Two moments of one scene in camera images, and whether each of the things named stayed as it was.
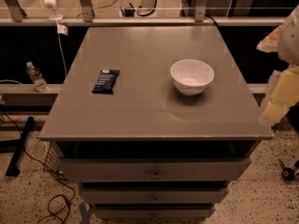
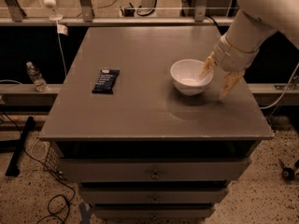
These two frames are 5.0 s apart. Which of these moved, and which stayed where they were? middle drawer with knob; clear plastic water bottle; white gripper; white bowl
Moved: white gripper
Stayed: white bowl; clear plastic water bottle; middle drawer with knob
